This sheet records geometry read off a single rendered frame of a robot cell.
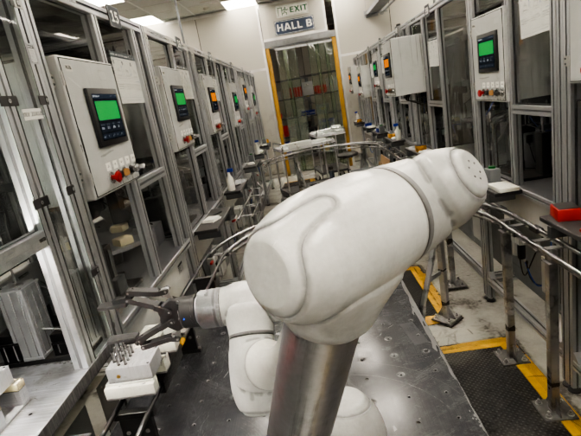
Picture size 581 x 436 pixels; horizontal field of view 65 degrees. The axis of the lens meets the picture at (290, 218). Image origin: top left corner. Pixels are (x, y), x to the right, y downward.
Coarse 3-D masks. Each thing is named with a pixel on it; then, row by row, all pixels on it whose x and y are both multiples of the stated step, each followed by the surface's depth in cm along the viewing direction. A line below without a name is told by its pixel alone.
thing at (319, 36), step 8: (320, 32) 859; (328, 32) 859; (280, 40) 864; (288, 40) 864; (296, 40) 863; (304, 40) 863; (312, 40) 863; (320, 40) 866; (272, 48) 872; (336, 48) 867; (336, 56) 870; (336, 64) 874; (272, 72) 880; (336, 72) 878; (272, 80) 884; (272, 88) 888; (344, 104) 893; (344, 112) 898; (280, 120) 904; (344, 120) 902; (280, 128) 908; (280, 136) 912; (288, 160) 926; (288, 168) 929
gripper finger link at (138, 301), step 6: (126, 300) 104; (132, 300) 104; (138, 300) 105; (144, 300) 106; (150, 300) 106; (144, 306) 105; (150, 306) 105; (156, 306) 104; (162, 312) 105; (168, 312) 104
